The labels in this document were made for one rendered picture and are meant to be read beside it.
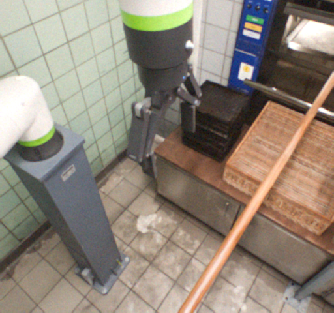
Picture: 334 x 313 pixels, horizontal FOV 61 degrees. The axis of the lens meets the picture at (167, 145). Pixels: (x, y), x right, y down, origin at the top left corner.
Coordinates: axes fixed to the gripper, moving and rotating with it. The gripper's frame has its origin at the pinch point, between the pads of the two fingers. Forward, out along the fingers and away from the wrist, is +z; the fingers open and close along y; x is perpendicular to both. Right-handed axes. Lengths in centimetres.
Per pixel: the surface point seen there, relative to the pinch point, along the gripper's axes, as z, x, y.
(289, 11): 12, -6, -96
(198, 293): 29.6, 14.6, 13.1
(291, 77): 51, 1, -110
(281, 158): 31, 17, -36
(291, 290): 153, 48, -47
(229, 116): 62, -19, -77
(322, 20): 13, 8, -96
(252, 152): 94, -5, -87
